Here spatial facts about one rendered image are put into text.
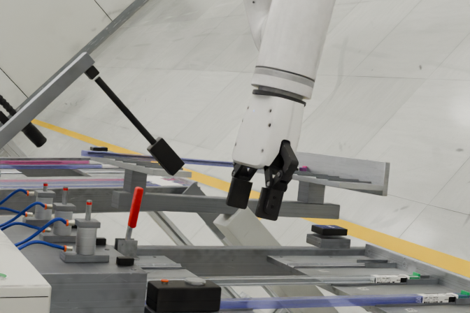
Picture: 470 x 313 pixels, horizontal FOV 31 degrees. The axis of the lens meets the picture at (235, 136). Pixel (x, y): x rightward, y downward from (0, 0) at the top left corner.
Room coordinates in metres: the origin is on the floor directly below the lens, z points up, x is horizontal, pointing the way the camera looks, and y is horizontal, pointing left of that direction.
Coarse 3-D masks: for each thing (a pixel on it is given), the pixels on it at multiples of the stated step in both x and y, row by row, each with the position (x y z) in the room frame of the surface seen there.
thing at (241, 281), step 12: (240, 276) 1.02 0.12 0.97; (252, 276) 1.02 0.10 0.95; (264, 276) 1.02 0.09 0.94; (276, 276) 1.03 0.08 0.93; (288, 276) 1.03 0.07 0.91; (300, 276) 1.03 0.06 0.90; (312, 276) 1.03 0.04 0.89; (324, 276) 1.04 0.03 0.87; (336, 276) 1.04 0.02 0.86; (348, 276) 1.04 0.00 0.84; (360, 276) 1.04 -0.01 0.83; (372, 276) 1.05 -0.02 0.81
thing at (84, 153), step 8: (88, 152) 1.55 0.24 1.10; (96, 152) 1.56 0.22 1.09; (104, 152) 1.56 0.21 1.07; (112, 152) 1.57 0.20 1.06; (144, 160) 1.58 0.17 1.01; (152, 160) 1.58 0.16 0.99; (184, 160) 1.60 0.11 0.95; (192, 160) 1.60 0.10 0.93; (200, 160) 1.60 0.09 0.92; (208, 160) 1.61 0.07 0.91; (304, 168) 1.66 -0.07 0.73
